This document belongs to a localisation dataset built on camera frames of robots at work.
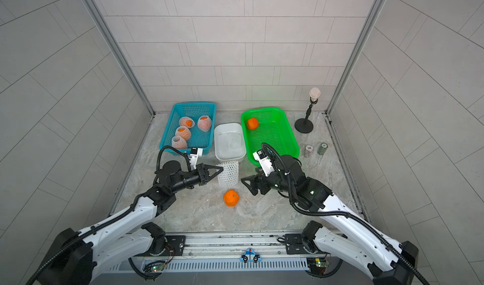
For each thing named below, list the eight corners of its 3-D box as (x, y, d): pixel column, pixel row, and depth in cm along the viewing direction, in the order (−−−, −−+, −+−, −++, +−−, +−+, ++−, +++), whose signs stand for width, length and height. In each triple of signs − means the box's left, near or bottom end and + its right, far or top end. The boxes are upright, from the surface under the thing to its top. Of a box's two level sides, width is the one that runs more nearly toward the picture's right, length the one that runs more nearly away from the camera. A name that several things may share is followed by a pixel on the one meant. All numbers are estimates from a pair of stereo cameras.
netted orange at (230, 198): (224, 207, 82) (222, 202, 78) (225, 194, 86) (224, 190, 81) (238, 207, 83) (238, 202, 78) (239, 194, 86) (238, 190, 81)
